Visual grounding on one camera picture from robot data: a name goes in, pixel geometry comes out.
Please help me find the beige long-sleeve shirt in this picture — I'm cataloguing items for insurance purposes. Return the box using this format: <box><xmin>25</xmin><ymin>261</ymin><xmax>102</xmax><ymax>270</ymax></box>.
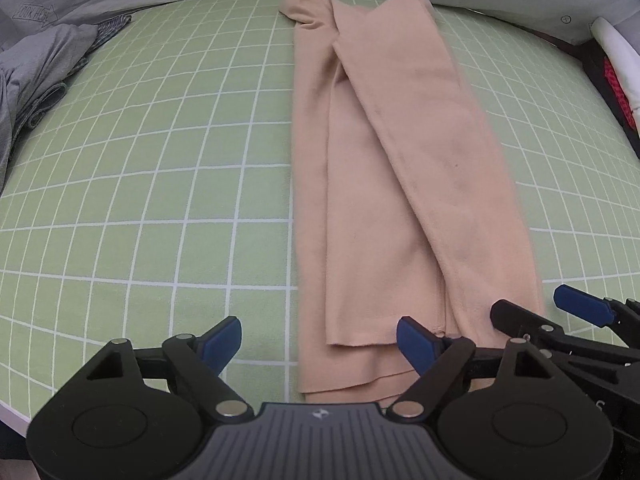
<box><xmin>280</xmin><ymin>0</ymin><xmax>544</xmax><ymax>403</ymax></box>

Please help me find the green grid mat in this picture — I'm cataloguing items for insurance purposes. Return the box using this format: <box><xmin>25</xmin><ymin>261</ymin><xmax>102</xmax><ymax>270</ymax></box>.
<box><xmin>1</xmin><ymin>0</ymin><xmax>639</xmax><ymax>419</ymax></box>

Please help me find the red knit garment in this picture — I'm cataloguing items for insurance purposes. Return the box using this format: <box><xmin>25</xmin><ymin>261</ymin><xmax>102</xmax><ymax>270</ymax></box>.
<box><xmin>603</xmin><ymin>56</ymin><xmax>638</xmax><ymax>131</ymax></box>

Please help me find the white folded cloth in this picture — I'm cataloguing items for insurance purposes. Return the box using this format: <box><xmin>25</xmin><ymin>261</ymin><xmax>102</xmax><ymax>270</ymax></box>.
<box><xmin>591</xmin><ymin>18</ymin><xmax>640</xmax><ymax>125</ymax></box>

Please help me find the denim garment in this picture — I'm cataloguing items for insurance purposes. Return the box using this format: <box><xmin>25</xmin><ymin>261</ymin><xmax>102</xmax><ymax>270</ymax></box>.
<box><xmin>14</xmin><ymin>55</ymin><xmax>89</xmax><ymax>134</ymax></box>

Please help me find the grey garment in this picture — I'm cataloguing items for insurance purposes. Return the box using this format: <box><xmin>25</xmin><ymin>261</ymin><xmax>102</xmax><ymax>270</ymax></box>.
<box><xmin>1</xmin><ymin>24</ymin><xmax>98</xmax><ymax>185</ymax></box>

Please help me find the blue checkered cloth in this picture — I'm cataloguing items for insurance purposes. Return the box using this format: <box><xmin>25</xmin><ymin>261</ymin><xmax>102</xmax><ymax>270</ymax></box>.
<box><xmin>87</xmin><ymin>14</ymin><xmax>132</xmax><ymax>54</ymax></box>

